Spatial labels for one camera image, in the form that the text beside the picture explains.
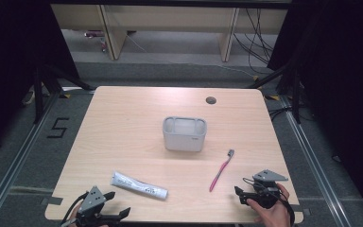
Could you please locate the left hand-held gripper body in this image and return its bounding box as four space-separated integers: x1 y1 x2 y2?
75 185 121 227

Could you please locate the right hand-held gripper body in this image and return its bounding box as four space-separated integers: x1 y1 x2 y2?
241 168 289 210

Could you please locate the pink toothbrush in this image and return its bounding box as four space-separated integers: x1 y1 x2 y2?
209 148 235 193

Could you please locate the white toothpaste tube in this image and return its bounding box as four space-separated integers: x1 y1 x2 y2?
110 170 169 201

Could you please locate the grey plastic organizer container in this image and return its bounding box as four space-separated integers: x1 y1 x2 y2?
162 115 208 153

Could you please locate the person's left hand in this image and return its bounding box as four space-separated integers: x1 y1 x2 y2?
67 203 110 227

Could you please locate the person's right hand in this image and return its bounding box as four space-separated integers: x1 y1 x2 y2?
246 183 292 227

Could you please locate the black metal stand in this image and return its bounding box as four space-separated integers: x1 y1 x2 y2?
246 61 303 125
32 62 96 125

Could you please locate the dark curtain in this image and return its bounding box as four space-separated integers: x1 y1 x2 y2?
0 0 80 159
267 0 363 218

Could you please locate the small pink floor object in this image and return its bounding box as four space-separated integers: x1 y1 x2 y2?
84 29 109 53

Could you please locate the light wooden bench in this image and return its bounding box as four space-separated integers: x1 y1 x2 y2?
50 3 289 62

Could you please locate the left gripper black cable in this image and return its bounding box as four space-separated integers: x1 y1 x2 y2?
60 191 90 227

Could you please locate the metal floor rail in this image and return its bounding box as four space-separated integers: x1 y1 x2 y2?
0 92 61 227
278 94 353 227

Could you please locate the black floor cable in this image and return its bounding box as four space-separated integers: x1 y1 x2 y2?
267 105 317 123

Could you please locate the bundle of black cables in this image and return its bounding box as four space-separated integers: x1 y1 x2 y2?
232 8 276 76

